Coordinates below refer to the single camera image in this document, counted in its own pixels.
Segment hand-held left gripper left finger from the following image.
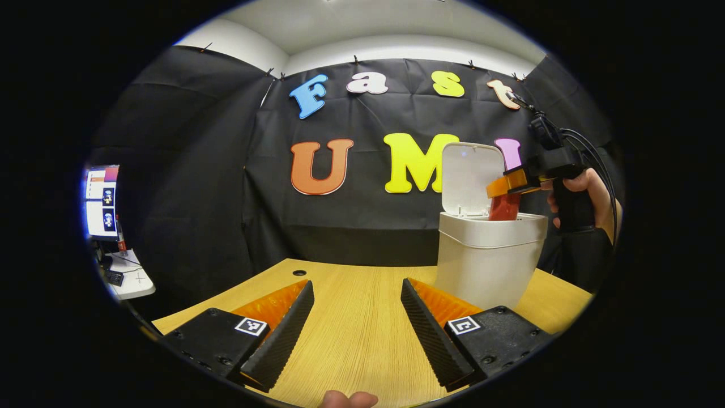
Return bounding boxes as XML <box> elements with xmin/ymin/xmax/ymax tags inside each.
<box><xmin>161</xmin><ymin>280</ymin><xmax>315</xmax><ymax>393</ymax></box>

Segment computer monitor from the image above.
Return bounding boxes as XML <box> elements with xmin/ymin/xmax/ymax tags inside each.
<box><xmin>84</xmin><ymin>164</ymin><xmax>121</xmax><ymax>241</ymax></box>

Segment black backdrop cloth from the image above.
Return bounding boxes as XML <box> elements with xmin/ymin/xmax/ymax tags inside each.
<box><xmin>85</xmin><ymin>45</ymin><xmax>624</xmax><ymax>318</ymax></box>

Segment white desktop garbage bin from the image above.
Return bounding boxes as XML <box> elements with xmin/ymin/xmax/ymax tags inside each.
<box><xmin>435</xmin><ymin>142</ymin><xmax>549</xmax><ymax>311</ymax></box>

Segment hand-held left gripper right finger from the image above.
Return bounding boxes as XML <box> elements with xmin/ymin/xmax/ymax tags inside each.
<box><xmin>400</xmin><ymin>278</ymin><xmax>556</xmax><ymax>393</ymax></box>

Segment red pop can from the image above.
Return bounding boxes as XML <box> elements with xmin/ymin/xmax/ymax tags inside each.
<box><xmin>488</xmin><ymin>193</ymin><xmax>522</xmax><ymax>222</ymax></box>

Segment white side table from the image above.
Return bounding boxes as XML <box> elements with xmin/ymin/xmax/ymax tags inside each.
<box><xmin>102</xmin><ymin>249</ymin><xmax>156</xmax><ymax>301</ymax></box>

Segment wooden desktop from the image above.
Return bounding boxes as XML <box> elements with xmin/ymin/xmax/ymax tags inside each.
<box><xmin>152</xmin><ymin>259</ymin><xmax>594</xmax><ymax>408</ymax></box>

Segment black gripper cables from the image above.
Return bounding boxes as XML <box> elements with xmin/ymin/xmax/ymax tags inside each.
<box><xmin>560</xmin><ymin>128</ymin><xmax>619</xmax><ymax>241</ymax></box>

